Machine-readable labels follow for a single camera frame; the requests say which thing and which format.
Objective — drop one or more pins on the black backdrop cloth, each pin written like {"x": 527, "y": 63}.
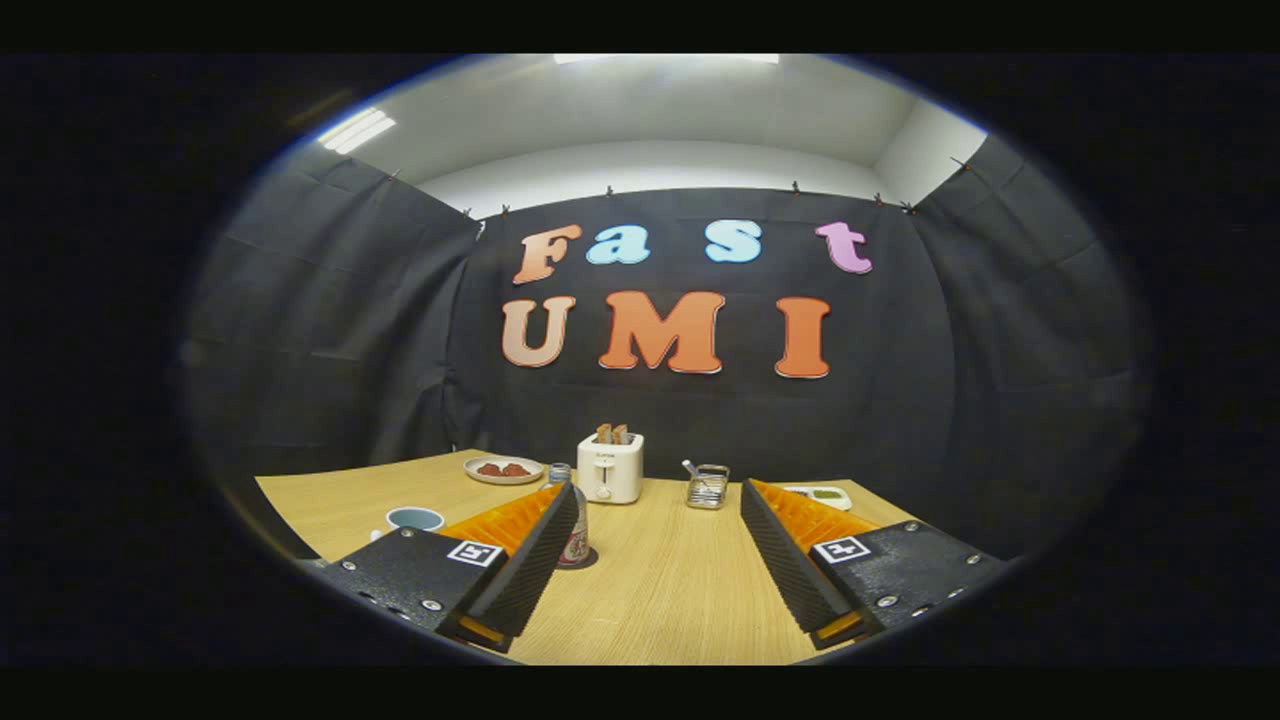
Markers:
{"x": 950, "y": 380}

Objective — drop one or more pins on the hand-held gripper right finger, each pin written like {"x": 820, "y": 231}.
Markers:
{"x": 790, "y": 570}

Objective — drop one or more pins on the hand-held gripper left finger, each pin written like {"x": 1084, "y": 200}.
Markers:
{"x": 535, "y": 560}

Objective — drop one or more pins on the white tray with green food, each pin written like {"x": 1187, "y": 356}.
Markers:
{"x": 825, "y": 495}

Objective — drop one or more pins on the silver juice bottle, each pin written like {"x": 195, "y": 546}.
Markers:
{"x": 578, "y": 540}

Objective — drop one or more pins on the dark brown round coaster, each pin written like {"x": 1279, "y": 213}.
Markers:
{"x": 590, "y": 560}

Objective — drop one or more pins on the white cup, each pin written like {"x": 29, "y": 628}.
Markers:
{"x": 412, "y": 520}

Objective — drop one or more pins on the ceiling tube light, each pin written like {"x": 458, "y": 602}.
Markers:
{"x": 358, "y": 130}

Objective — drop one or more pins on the wooden table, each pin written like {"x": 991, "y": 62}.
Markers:
{"x": 660, "y": 590}

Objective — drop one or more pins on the white toaster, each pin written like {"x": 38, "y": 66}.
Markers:
{"x": 610, "y": 475}

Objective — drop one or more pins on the small white plate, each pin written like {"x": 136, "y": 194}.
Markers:
{"x": 503, "y": 478}

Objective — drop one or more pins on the reddish brown food pieces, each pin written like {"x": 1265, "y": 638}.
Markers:
{"x": 502, "y": 469}

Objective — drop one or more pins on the rectangular ceiling light panel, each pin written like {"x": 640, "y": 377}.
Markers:
{"x": 665, "y": 58}

